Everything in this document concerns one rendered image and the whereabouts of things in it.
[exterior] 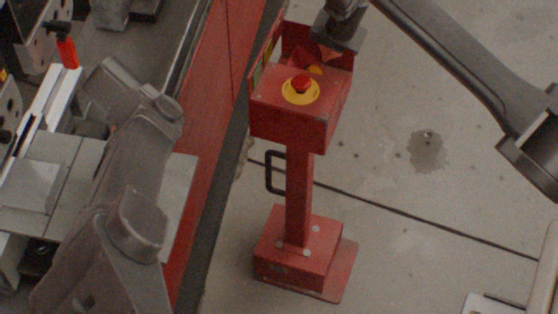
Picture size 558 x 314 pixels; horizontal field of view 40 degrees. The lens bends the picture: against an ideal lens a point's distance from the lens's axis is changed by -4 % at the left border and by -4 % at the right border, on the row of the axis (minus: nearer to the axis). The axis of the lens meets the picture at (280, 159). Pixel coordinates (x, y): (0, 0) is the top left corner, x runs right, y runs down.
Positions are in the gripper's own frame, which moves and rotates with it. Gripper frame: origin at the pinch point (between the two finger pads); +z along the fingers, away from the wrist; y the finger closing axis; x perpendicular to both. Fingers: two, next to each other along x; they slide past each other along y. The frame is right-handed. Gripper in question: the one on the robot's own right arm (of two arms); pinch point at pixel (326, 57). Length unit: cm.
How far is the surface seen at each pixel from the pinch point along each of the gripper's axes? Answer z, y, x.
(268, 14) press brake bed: 81, 22, -76
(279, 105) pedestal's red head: 0.9, 4.3, 15.1
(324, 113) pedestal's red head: -1.4, -4.1, 14.0
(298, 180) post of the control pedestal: 33.5, -6.5, 8.1
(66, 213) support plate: -16, 25, 60
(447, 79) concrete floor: 70, -41, -74
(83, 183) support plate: -16, 25, 55
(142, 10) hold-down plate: -3.7, 35.6, 11.5
